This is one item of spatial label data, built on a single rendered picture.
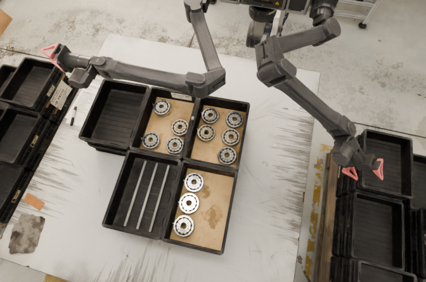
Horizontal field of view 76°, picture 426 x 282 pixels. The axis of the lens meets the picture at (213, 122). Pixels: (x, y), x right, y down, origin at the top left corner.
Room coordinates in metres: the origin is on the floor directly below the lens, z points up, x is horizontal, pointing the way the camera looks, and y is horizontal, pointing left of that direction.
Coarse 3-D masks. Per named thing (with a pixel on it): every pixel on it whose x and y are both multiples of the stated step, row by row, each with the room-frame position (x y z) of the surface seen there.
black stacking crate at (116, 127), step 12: (108, 84) 0.96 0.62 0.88; (120, 84) 0.93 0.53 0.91; (108, 96) 0.90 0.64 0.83; (120, 96) 0.89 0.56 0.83; (132, 96) 0.88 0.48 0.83; (96, 108) 0.79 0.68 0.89; (108, 108) 0.82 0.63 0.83; (120, 108) 0.81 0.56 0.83; (132, 108) 0.80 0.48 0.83; (96, 120) 0.74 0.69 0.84; (108, 120) 0.73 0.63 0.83; (120, 120) 0.73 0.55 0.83; (132, 120) 0.72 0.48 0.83; (84, 132) 0.63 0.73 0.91; (96, 132) 0.66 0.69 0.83; (108, 132) 0.65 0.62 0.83; (120, 132) 0.65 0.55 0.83; (96, 144) 0.58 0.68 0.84
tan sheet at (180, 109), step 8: (176, 104) 0.80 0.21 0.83; (184, 104) 0.79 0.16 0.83; (192, 104) 0.79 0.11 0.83; (152, 112) 0.76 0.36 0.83; (176, 112) 0.74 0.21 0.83; (184, 112) 0.74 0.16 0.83; (152, 120) 0.70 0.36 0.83; (160, 120) 0.70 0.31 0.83; (168, 120) 0.69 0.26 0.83; (152, 128) 0.65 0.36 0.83; (160, 128) 0.65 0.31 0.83; (168, 128) 0.64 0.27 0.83; (160, 136) 0.60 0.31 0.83; (168, 136) 0.59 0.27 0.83; (184, 136) 0.58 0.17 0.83; (160, 144) 0.54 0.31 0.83; (176, 144) 0.53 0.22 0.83; (168, 152) 0.49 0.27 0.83
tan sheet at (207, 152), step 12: (204, 108) 0.75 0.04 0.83; (216, 108) 0.74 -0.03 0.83; (216, 132) 0.58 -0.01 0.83; (240, 132) 0.57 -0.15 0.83; (204, 144) 0.52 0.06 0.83; (216, 144) 0.51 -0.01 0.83; (192, 156) 0.46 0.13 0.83; (204, 156) 0.45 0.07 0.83; (216, 156) 0.44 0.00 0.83; (228, 156) 0.44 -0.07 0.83
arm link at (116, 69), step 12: (108, 60) 0.65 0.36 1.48; (108, 72) 0.61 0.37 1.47; (120, 72) 0.60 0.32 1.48; (132, 72) 0.60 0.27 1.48; (144, 72) 0.59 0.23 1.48; (156, 72) 0.59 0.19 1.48; (168, 72) 0.58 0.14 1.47; (192, 72) 0.55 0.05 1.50; (156, 84) 0.55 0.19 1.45; (168, 84) 0.54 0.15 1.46; (180, 84) 0.52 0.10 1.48; (192, 96) 0.51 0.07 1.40
